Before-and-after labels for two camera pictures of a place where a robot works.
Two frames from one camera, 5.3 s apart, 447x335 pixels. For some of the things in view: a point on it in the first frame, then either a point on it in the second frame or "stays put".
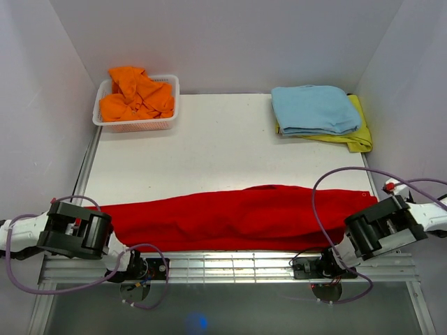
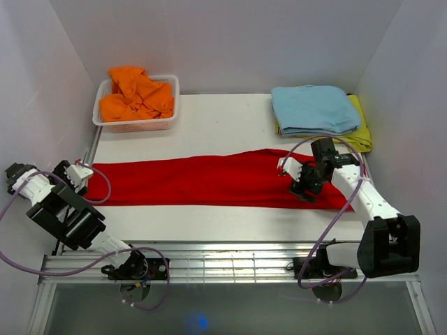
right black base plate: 306,267 stays put
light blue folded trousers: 304,109 stays put
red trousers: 260,218 to 242,172
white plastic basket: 105,87 stays put
